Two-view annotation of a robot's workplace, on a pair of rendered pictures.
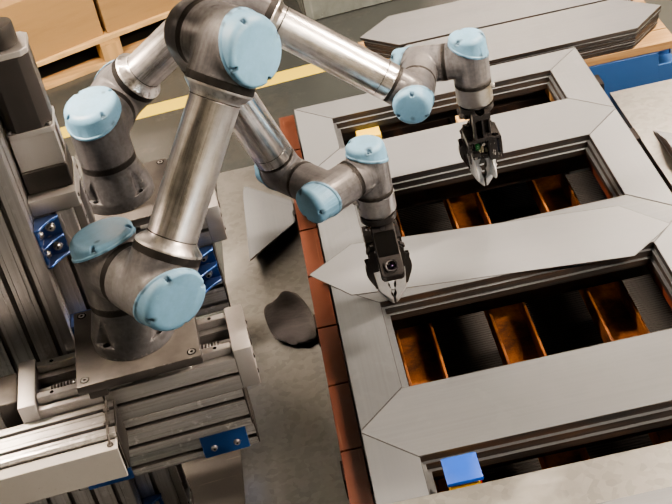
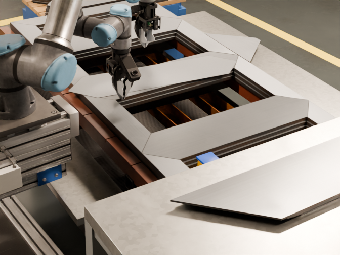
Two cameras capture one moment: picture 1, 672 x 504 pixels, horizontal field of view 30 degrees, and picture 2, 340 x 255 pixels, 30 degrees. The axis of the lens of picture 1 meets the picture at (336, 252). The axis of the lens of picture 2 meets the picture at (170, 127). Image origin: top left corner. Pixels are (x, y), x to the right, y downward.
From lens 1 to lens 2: 0.98 m
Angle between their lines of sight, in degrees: 28
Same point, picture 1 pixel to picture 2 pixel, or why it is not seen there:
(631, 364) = (255, 113)
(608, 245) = (214, 70)
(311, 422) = (84, 166)
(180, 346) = (45, 110)
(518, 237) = (169, 69)
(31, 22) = not seen: outside the picture
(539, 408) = (225, 134)
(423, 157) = not seen: hidden behind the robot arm
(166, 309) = (62, 77)
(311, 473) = (97, 188)
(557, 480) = (289, 140)
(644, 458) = (320, 128)
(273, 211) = not seen: hidden behind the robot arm
